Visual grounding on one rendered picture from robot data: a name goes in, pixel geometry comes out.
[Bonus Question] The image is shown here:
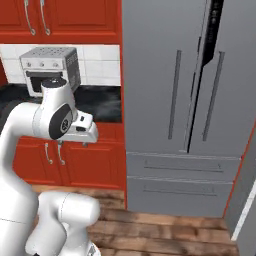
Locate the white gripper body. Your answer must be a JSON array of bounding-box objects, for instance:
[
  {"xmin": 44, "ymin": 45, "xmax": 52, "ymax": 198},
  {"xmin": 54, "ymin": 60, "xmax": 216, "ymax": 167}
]
[{"xmin": 60, "ymin": 121, "xmax": 100, "ymax": 144}]

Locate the silver toaster oven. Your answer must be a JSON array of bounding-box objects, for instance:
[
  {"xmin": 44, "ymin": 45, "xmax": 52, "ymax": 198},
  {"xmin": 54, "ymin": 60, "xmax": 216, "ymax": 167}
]
[{"xmin": 19, "ymin": 46, "xmax": 82, "ymax": 99}]

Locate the red base cupboard door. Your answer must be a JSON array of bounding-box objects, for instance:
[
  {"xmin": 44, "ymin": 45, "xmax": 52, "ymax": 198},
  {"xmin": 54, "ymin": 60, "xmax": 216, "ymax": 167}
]
[
  {"xmin": 60, "ymin": 139, "xmax": 127, "ymax": 190},
  {"xmin": 12, "ymin": 135, "xmax": 64, "ymax": 186}
]

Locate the grey steel fridge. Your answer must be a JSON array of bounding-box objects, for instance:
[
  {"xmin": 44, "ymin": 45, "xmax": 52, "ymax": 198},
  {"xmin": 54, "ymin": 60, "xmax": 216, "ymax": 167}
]
[{"xmin": 121, "ymin": 0, "xmax": 256, "ymax": 219}]

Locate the silver base cupboard handle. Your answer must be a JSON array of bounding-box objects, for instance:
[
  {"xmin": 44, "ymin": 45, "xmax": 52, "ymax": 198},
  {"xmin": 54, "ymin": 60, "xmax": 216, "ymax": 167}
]
[
  {"xmin": 44, "ymin": 142, "xmax": 54, "ymax": 165},
  {"xmin": 56, "ymin": 143, "xmax": 66, "ymax": 166}
]

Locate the grey fridge door handle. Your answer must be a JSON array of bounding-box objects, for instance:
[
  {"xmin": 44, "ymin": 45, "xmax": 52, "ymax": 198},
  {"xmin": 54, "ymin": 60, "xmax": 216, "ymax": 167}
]
[
  {"xmin": 202, "ymin": 50, "xmax": 226, "ymax": 142},
  {"xmin": 167, "ymin": 49, "xmax": 183, "ymax": 141}
]

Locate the grey fridge drawer handle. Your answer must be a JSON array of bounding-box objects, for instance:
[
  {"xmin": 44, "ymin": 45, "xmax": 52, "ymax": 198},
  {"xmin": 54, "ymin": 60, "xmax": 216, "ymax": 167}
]
[
  {"xmin": 143, "ymin": 159, "xmax": 224, "ymax": 173},
  {"xmin": 142, "ymin": 184, "xmax": 218, "ymax": 197}
]

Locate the red wall cupboard door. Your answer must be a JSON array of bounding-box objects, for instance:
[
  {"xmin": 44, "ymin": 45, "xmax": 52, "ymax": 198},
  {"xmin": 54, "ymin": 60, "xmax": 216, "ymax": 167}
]
[
  {"xmin": 0, "ymin": 0, "xmax": 38, "ymax": 36},
  {"xmin": 35, "ymin": 0, "xmax": 122, "ymax": 37}
]

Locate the silver wall cupboard handle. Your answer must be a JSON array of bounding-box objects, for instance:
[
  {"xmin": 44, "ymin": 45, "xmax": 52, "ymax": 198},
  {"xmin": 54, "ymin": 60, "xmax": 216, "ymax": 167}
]
[
  {"xmin": 39, "ymin": 0, "xmax": 52, "ymax": 37},
  {"xmin": 23, "ymin": 0, "xmax": 37, "ymax": 36}
]

